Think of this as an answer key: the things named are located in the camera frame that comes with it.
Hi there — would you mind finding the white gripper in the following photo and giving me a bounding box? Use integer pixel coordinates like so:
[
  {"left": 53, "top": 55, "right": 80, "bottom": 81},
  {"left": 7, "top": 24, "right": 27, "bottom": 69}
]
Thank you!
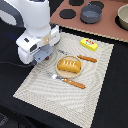
[{"left": 16, "top": 24, "right": 60, "bottom": 64}]

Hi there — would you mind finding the orange bread loaf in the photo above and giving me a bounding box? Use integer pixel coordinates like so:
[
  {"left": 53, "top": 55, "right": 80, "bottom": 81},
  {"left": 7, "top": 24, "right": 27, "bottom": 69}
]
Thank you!
[{"left": 58, "top": 59, "right": 81, "bottom": 73}]

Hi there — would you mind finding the yellow butter box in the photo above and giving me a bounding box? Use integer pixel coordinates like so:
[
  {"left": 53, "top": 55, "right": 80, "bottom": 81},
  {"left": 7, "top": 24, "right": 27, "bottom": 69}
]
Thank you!
[{"left": 80, "top": 38, "right": 98, "bottom": 51}]

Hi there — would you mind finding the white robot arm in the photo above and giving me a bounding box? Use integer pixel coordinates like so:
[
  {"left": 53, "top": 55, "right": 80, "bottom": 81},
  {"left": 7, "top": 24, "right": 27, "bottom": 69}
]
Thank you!
[{"left": 0, "top": 0, "right": 60, "bottom": 64}]

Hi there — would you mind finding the beige woven placemat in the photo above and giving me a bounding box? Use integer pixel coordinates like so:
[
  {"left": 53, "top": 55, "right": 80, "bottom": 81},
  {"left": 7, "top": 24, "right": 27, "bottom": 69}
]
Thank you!
[{"left": 14, "top": 32, "right": 114, "bottom": 128}]

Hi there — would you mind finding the grey pan on stove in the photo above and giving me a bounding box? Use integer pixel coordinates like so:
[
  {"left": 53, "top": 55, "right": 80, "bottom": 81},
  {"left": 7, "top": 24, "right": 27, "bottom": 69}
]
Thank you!
[{"left": 80, "top": 5, "right": 102, "bottom": 24}]

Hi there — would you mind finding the pink stove board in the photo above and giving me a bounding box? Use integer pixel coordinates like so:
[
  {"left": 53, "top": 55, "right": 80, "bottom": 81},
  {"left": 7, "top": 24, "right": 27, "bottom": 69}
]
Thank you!
[{"left": 49, "top": 0, "right": 128, "bottom": 42}]

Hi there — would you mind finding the beige bowl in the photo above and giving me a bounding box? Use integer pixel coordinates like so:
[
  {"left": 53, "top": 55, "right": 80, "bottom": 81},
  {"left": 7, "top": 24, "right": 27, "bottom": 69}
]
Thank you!
[{"left": 118, "top": 4, "right": 128, "bottom": 30}]

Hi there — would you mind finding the fork with wooden handle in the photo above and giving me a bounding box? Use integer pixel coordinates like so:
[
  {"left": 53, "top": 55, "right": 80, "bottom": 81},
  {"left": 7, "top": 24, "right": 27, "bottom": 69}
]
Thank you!
[{"left": 46, "top": 72, "right": 86, "bottom": 89}]

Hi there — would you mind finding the knife with wooden handle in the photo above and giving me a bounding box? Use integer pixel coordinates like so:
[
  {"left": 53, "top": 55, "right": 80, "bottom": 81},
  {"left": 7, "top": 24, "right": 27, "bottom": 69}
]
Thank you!
[{"left": 56, "top": 49, "right": 97, "bottom": 63}]

